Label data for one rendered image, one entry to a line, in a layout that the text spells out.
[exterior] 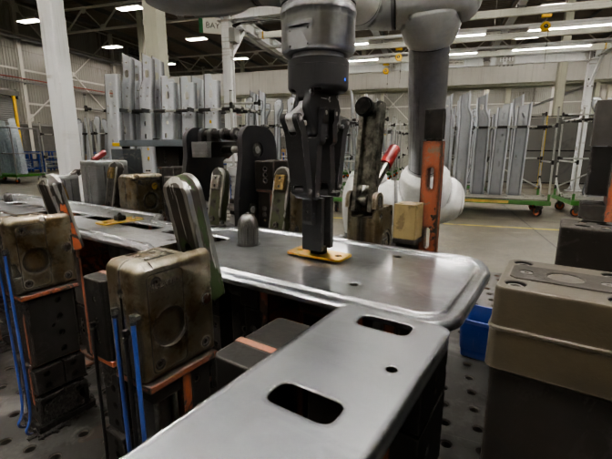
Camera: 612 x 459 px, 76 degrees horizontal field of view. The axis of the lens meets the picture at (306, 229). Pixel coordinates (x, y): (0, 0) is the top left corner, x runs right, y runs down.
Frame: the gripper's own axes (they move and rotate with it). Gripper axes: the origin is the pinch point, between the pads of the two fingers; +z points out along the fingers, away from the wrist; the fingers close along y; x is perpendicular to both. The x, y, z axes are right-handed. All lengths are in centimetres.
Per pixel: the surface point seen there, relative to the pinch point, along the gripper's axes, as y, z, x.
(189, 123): -298, -41, -376
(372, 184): -13.3, -4.1, 1.9
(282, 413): 28.0, 4.8, 15.2
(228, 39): -483, -194, -483
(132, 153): -33, -8, -92
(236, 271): 10.6, 4.8, -4.9
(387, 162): -21.5, -7.2, 0.8
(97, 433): 16.7, 34.6, -30.7
